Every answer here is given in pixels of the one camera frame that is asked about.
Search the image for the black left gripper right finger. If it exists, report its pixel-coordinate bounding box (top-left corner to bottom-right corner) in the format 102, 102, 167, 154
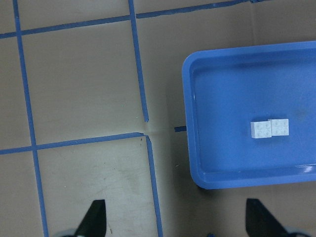
245, 198, 288, 237

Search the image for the white block arm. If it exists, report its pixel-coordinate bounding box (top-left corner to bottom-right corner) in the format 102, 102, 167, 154
250, 121, 272, 139
269, 119, 289, 136

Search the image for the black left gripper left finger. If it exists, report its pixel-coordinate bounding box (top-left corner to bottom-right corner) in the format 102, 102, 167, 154
75, 199, 107, 237

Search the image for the blue plastic tray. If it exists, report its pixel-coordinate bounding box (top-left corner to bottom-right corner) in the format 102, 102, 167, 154
182, 41, 316, 190

